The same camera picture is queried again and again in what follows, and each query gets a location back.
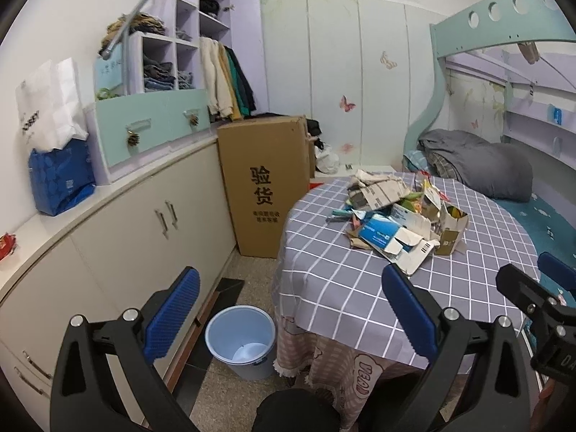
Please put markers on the red snack packet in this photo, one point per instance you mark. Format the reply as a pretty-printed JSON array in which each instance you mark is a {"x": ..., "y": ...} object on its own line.
[{"x": 8, "y": 242}]

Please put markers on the blue paper bag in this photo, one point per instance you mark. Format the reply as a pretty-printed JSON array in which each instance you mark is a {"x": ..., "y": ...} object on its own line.
[{"x": 62, "y": 178}]

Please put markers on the grey checked tablecloth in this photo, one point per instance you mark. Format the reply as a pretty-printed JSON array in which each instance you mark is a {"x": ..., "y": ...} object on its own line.
[{"x": 332, "y": 317}]

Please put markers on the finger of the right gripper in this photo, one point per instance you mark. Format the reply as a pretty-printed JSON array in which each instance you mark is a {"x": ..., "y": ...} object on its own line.
[
  {"x": 524, "y": 292},
  {"x": 558, "y": 271}
]

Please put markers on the hanging clothes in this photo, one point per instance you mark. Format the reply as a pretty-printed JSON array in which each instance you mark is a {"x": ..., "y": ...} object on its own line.
[{"x": 230, "y": 95}]

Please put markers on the tall brown cardboard box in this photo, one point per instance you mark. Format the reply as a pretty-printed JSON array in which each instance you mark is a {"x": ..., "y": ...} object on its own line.
[{"x": 266, "y": 168}]

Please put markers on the cream low cabinet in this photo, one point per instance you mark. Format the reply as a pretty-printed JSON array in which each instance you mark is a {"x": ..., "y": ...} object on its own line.
[{"x": 108, "y": 254}]

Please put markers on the white plastic bag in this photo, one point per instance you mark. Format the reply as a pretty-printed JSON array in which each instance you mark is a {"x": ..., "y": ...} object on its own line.
[{"x": 326, "y": 160}]

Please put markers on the blue white carton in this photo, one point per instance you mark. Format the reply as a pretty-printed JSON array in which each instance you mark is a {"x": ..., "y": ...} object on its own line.
[{"x": 379, "y": 232}]

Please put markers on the light blue trash bin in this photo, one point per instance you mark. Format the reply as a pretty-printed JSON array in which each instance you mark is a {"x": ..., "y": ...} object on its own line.
[{"x": 243, "y": 338}]

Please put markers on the mint bunk bed frame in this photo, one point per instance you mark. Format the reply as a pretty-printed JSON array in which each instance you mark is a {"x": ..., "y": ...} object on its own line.
[{"x": 475, "y": 32}]

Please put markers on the mint drawer shelf unit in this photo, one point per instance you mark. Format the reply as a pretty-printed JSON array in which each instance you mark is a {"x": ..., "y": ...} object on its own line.
[{"x": 150, "y": 84}]

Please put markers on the grey blanket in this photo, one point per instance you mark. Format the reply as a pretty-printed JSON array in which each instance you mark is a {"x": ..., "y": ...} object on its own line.
[{"x": 496, "y": 170}]

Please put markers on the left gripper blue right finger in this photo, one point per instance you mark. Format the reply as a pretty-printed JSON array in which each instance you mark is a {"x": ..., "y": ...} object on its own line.
[{"x": 415, "y": 309}]

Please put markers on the pink butterfly sticker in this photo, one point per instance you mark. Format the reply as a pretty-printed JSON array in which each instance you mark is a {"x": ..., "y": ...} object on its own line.
[{"x": 345, "y": 105}]

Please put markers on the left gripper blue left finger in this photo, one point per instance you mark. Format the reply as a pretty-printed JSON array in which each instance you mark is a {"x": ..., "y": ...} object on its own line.
[{"x": 165, "y": 312}]

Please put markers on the brown torn carton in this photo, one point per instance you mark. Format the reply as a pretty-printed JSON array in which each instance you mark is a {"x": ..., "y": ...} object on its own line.
[{"x": 453, "y": 223}]

